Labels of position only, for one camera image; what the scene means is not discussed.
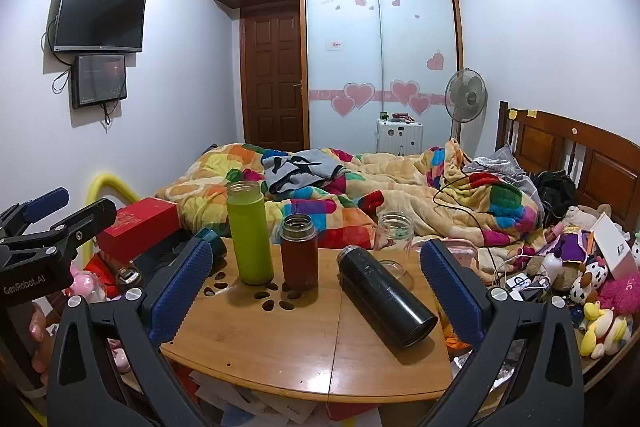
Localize black cup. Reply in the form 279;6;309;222
336;244;440;351

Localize red box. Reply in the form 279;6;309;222
95;199;181;264

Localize wooden bed headboard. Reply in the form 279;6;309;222
496;100;640;234

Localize black bag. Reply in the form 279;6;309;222
531;170;579;224

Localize brown teddy bear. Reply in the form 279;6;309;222
527;252;582;294

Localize brown wooden door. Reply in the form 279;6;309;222
239;4;306;151

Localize yellow tube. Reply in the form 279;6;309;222
85;173;144;229

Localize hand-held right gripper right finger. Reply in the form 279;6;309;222
419;239;587;427

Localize black wall television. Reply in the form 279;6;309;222
53;0;147;54

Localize black spotted white plush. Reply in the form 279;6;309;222
570;257;609;304

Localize grey garment with black print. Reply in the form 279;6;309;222
261;149;352;198

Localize brown cup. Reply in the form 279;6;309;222
278;213;320;293

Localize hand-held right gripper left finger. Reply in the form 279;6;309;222
46;238;215;427

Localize person's left hand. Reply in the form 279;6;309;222
29;306;57;375

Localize colourful patchwork blanket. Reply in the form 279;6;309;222
154;139;552;259

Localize white and pink box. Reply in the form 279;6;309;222
589;212;640;281

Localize wardrobe with heart stickers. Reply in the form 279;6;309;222
300;0;464;156

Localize yellow plush toy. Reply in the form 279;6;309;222
579;301;634;361

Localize small black monitor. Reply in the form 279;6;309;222
71;53;128;110

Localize white suitcase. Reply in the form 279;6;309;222
375;118;425;156

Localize grey cloth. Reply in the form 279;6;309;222
462;145;542;200

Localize clear glass cup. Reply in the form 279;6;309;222
374;211;417;291

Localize white chargers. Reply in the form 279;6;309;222
499;273;552;304

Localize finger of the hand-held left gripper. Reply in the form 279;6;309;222
0;188;71;230
30;198;119;258

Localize small white bottle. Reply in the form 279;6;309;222
542;252;564;279

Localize green cup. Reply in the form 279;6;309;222
226;180;275;286

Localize purple doll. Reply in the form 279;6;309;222
542;226;597;264

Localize standing fan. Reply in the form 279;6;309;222
444;68;489;146

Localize black television cable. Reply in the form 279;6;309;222
41;18;75;94

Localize pink plastic container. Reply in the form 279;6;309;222
440;239;482;279

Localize teal container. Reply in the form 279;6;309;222
193;228;227;259

